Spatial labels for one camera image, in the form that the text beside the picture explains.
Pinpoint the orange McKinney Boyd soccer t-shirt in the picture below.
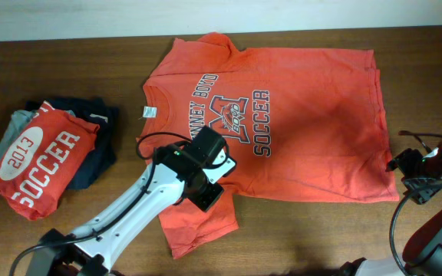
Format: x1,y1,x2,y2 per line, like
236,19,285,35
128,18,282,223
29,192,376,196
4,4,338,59
140,33,399,258

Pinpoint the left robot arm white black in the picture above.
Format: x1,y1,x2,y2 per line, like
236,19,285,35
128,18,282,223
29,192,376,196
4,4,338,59
9,126,236,275

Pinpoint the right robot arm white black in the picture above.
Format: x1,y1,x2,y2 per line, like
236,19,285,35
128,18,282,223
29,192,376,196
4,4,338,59
335,130,442,276

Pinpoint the folded navy blue shirt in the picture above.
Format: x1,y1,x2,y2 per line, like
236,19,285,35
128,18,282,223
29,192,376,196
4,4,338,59
47,97,119,190

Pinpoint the folded red 2013 soccer shirt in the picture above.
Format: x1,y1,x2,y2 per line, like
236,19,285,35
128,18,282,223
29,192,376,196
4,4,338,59
0,101,100,221

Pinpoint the folded grey shirt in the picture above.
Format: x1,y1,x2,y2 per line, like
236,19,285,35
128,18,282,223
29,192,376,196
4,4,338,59
0,110,35,159

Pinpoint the right black camera cable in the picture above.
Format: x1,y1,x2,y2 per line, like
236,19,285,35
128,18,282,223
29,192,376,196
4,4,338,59
388,130,442,276

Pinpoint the black camera cable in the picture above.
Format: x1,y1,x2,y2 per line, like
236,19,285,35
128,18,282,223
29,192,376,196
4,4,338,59
8,132,230,276
388,130,442,276

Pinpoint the left black camera cable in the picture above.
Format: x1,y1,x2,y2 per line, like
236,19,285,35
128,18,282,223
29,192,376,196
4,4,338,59
8,132,230,276

